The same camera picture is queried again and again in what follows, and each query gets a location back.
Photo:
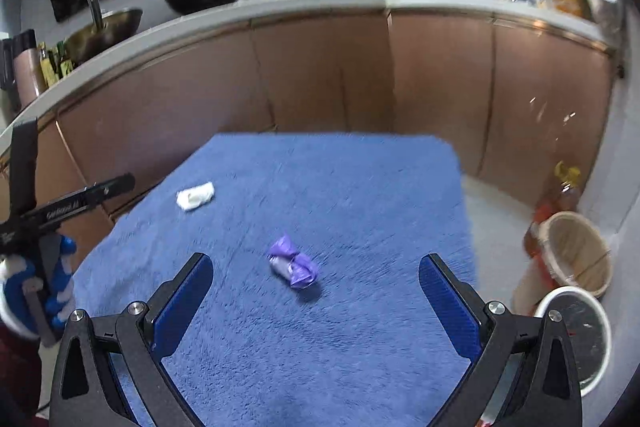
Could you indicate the purple wrapper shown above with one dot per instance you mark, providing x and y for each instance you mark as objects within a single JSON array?
[{"x": 287, "y": 261}]

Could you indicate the brass pot with handle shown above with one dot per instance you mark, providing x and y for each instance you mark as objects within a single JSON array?
[{"x": 105, "y": 30}]

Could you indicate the woven wicker basket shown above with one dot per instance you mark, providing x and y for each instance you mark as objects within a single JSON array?
[{"x": 575, "y": 253}]

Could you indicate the white rimmed trash bin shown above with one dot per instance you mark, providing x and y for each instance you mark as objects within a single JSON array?
[{"x": 589, "y": 330}]

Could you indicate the white crumpled tissue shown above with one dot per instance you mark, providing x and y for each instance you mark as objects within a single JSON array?
[{"x": 195, "y": 197}]

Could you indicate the cooking oil bottle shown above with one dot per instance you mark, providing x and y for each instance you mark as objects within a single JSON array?
[{"x": 561, "y": 193}]

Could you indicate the dark red right sleeve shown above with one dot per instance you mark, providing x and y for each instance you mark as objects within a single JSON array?
[{"x": 21, "y": 372}]

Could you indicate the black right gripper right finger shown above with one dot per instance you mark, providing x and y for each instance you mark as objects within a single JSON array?
[{"x": 545, "y": 390}]

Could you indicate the left hand blue white glove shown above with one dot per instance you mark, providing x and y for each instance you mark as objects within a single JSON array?
[{"x": 21, "y": 310}]

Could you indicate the blue towel mat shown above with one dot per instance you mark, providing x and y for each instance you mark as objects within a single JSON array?
[{"x": 315, "y": 316}]

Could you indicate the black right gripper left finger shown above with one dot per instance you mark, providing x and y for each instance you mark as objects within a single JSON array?
[{"x": 86, "y": 390}]

